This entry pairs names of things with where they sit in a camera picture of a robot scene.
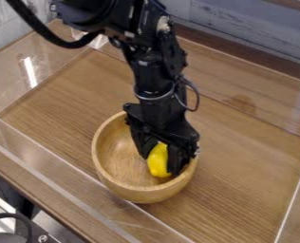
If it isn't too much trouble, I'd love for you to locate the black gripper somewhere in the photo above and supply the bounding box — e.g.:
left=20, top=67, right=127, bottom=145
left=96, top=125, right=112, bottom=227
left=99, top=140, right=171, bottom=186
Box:
left=123, top=91, right=199, bottom=176

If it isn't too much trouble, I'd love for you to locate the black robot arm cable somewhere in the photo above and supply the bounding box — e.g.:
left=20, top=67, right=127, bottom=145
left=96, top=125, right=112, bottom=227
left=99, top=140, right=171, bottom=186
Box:
left=4, top=0, right=103, bottom=49

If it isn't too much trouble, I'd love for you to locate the clear acrylic tray wall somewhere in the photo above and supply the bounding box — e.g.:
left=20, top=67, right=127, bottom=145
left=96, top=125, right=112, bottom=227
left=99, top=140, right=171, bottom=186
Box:
left=0, top=28, right=300, bottom=243

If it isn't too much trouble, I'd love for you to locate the black metal table frame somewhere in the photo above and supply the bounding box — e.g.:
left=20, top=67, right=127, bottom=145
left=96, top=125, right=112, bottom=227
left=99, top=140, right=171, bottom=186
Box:
left=0, top=178, right=84, bottom=243

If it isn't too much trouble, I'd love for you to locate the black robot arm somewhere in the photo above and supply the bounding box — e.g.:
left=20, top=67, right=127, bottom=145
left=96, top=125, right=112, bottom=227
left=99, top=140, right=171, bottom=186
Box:
left=51, top=0, right=199, bottom=175

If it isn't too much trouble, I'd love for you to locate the yellow lemon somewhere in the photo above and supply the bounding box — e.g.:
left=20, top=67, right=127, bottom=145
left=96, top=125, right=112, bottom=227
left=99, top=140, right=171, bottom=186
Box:
left=147, top=142, right=171, bottom=178

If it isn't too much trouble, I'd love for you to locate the clear acrylic corner bracket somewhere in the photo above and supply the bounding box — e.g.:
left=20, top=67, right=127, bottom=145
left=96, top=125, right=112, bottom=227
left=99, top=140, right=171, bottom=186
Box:
left=71, top=29, right=108, bottom=49

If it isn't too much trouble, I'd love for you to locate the brown wooden bowl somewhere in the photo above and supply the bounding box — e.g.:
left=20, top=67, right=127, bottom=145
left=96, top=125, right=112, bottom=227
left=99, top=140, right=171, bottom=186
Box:
left=91, top=112, right=198, bottom=204

